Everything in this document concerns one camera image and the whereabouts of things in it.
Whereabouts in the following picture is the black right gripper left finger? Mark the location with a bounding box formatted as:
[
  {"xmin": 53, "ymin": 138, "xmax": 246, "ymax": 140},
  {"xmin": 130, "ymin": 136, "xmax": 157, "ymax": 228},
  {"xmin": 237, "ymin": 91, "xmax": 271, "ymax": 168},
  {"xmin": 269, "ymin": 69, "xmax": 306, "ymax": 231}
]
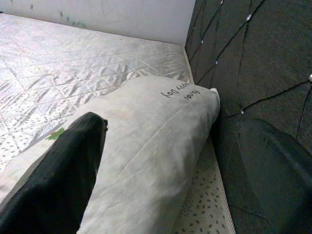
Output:
[{"xmin": 0, "ymin": 112, "xmax": 109, "ymax": 234}]

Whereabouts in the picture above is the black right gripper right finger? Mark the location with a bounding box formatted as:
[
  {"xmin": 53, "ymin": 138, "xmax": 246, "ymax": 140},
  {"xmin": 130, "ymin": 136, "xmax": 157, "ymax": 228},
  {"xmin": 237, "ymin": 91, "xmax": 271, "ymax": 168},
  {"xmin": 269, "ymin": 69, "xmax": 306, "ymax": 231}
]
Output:
[{"xmin": 235, "ymin": 118, "xmax": 312, "ymax": 234}]

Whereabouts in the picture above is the white pillow green tree print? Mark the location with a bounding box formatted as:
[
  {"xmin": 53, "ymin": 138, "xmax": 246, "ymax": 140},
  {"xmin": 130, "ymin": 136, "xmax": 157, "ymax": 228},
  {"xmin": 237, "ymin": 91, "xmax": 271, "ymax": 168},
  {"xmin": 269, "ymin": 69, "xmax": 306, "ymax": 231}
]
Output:
[{"xmin": 0, "ymin": 75, "xmax": 221, "ymax": 234}]

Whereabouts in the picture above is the white quilted mattress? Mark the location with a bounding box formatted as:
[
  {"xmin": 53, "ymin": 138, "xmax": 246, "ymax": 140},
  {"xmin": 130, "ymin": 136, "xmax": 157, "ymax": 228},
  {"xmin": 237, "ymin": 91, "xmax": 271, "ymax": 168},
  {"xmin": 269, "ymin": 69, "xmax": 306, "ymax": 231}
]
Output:
[{"xmin": 0, "ymin": 13, "xmax": 234, "ymax": 234}]

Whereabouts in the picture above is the black tufted headboard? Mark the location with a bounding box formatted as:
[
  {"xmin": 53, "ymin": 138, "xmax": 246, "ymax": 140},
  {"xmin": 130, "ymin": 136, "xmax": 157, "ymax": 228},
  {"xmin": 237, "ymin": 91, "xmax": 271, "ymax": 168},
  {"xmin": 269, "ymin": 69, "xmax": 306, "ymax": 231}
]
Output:
[{"xmin": 184, "ymin": 0, "xmax": 312, "ymax": 234}]

